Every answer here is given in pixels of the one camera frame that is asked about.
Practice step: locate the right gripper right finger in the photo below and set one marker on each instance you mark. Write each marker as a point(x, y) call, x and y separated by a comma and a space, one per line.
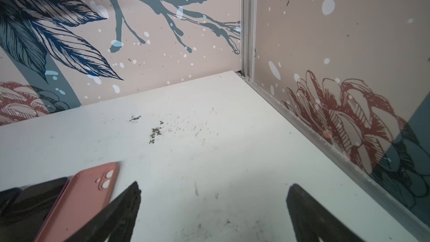
point(312, 222)

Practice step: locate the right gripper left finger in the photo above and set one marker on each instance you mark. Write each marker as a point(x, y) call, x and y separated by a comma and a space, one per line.
point(116, 222)

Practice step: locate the pink phone case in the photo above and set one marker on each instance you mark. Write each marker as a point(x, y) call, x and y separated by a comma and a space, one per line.
point(86, 194)

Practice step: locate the black bare phone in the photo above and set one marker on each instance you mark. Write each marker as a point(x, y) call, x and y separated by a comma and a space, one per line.
point(23, 219)

